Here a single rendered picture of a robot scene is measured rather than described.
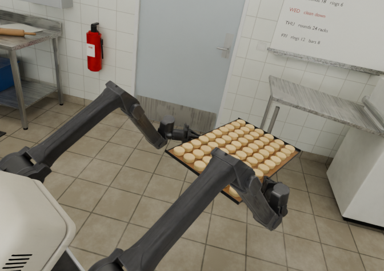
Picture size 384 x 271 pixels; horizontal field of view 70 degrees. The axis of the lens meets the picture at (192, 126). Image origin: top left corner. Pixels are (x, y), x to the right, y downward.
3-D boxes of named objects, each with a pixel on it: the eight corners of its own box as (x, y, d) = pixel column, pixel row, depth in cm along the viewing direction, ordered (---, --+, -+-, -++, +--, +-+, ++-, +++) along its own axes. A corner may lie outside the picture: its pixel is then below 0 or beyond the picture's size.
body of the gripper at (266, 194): (282, 180, 110) (288, 194, 104) (274, 199, 115) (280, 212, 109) (267, 179, 110) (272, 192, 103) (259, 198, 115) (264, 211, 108)
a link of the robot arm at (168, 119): (146, 139, 133) (159, 149, 130) (147, 122, 126) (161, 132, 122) (163, 128, 141) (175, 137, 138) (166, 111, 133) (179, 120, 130)
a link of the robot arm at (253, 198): (212, 169, 73) (245, 190, 66) (225, 152, 75) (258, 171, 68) (252, 219, 105) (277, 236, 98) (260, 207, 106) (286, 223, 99)
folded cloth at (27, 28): (-4, 26, 278) (-4, 25, 278) (19, 23, 300) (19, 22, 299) (21, 34, 270) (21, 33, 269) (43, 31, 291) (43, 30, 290)
